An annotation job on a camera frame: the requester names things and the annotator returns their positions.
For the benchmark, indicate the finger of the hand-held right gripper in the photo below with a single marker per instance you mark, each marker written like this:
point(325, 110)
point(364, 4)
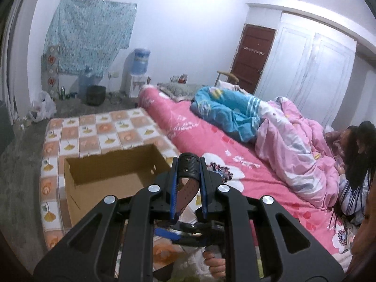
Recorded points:
point(166, 233)
point(194, 226)

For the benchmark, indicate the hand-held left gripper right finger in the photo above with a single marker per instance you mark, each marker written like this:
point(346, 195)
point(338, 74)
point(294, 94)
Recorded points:
point(202, 194)

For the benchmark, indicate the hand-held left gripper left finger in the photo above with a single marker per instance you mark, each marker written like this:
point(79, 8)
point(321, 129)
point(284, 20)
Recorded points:
point(175, 194)

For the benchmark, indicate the black smart watch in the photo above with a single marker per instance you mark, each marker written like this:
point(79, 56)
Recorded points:
point(189, 164)

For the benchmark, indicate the brown cardboard box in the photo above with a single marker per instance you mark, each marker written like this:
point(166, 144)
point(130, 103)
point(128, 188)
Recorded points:
point(102, 182)

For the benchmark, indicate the person's right hand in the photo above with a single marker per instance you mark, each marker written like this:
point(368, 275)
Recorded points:
point(214, 264)

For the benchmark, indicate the pink floral bed sheet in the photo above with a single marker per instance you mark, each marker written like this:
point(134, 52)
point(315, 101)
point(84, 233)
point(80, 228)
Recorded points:
point(205, 135)

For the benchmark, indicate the blue cartoon blanket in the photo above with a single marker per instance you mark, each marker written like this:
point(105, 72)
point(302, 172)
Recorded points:
point(223, 114)

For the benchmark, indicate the pink white blanket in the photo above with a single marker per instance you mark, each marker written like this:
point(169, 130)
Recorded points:
point(293, 152)

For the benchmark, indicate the grey patterned pillow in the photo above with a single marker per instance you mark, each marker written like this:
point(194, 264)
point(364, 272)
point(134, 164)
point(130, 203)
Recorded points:
point(179, 89)

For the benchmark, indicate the ginkgo print tablecloth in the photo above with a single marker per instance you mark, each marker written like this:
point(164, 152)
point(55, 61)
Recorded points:
point(88, 135)

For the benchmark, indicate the glass jar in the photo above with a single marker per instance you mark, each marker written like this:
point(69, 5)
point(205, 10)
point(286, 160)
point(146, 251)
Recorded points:
point(183, 78)
point(174, 79)

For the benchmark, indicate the wooden chair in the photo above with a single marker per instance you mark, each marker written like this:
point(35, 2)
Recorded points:
point(227, 77)

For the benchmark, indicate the black pot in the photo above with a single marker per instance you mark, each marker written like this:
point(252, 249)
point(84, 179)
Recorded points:
point(95, 95)

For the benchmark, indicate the clear water jug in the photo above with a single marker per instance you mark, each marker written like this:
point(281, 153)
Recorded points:
point(85, 83)

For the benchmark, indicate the brown wooden door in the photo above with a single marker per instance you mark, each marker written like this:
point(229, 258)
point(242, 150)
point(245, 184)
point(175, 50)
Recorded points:
point(249, 55)

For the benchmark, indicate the green can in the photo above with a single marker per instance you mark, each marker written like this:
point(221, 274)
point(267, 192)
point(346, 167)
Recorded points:
point(62, 93)

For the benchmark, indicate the white wardrobe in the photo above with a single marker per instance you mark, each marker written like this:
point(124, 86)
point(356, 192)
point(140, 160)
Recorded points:
point(293, 64)

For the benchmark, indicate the white plastic bag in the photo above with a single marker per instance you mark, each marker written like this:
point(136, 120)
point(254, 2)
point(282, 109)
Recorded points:
point(44, 105)

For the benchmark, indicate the floral padded panel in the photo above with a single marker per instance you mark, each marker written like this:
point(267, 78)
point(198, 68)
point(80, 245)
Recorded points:
point(51, 73)

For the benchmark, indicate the hanging blue patterned cloth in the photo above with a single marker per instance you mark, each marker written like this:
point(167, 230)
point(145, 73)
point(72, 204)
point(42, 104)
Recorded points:
point(88, 35)

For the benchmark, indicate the white wall socket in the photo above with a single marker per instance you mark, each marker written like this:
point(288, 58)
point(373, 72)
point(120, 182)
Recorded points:
point(114, 75)

